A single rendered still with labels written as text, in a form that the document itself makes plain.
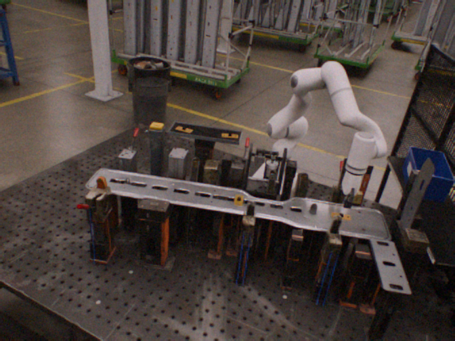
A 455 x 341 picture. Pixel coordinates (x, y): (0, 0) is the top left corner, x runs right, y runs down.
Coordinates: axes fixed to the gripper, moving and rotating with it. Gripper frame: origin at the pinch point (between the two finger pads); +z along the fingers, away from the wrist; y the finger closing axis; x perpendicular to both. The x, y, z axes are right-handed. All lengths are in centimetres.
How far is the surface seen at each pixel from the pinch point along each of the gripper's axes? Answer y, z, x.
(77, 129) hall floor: -233, 111, -247
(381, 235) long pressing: 9.4, 9.0, 15.8
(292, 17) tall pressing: -775, 54, -18
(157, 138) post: -30, -1, -94
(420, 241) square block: 16.6, 3.1, 27.9
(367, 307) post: 22.9, 38.2, 15.7
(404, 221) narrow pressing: 0.1, 6.3, 26.5
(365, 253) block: 20.4, 10.9, 7.9
